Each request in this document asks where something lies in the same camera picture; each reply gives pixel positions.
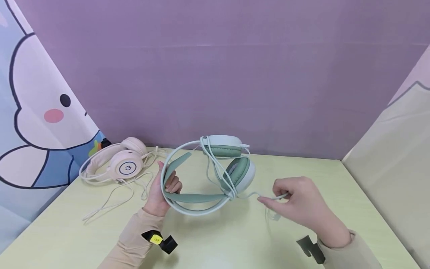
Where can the person's right hand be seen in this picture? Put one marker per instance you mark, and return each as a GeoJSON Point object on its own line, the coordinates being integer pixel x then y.
{"type": "Point", "coordinates": [307, 207]}

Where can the person's left hand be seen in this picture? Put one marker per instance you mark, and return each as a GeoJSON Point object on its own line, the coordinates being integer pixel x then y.
{"type": "Point", "coordinates": [158, 200]}

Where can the person's right thumb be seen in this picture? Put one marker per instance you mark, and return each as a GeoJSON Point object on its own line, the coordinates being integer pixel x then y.
{"type": "Point", "coordinates": [272, 206]}

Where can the person's left thumb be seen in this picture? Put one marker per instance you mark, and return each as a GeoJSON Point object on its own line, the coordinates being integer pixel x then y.
{"type": "Point", "coordinates": [159, 172]}

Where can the person's right index finger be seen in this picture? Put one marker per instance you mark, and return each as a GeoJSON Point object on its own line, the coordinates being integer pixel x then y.
{"type": "Point", "coordinates": [283, 186]}

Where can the person's left fingers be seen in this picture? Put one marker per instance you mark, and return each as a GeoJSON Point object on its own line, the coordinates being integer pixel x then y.
{"type": "Point", "coordinates": [174, 184]}

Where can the green and white headphones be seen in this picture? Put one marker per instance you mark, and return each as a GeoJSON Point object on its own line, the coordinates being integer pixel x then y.
{"type": "Point", "coordinates": [237, 172]}

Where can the person's right forearm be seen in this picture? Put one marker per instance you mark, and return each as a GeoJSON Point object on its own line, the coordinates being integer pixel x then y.
{"type": "Point", "coordinates": [349, 254]}

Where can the person's left forearm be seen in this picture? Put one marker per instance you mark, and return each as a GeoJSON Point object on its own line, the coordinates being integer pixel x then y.
{"type": "Point", "coordinates": [134, 243]}

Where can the pink headphones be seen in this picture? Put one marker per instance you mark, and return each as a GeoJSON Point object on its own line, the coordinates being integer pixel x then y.
{"type": "Point", "coordinates": [127, 167]}

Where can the black wrist band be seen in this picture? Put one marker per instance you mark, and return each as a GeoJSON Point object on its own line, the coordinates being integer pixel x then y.
{"type": "Point", "coordinates": [160, 241]}
{"type": "Point", "coordinates": [312, 248]}

